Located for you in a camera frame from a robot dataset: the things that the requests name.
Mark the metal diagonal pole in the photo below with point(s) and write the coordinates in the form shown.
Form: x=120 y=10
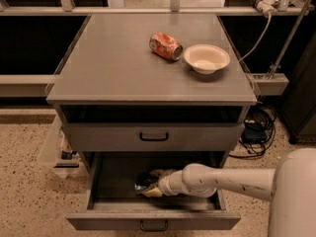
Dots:
x=274 y=67

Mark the open grey middle drawer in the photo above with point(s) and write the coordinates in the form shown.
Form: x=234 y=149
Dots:
x=113 y=204

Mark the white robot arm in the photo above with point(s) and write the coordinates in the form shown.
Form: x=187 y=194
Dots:
x=290 y=188

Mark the white paper bowl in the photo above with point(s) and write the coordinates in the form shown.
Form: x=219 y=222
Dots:
x=206 y=59

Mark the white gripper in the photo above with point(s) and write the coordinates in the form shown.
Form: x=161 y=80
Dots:
x=165 y=184

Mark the crushed orange soda can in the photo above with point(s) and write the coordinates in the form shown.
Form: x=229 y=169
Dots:
x=165 y=46

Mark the white power strip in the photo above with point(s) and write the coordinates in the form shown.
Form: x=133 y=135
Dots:
x=264 y=6

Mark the grey drawer cabinet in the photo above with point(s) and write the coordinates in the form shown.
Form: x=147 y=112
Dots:
x=112 y=76

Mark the blue electronics box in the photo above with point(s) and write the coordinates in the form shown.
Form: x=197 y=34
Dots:
x=254 y=134

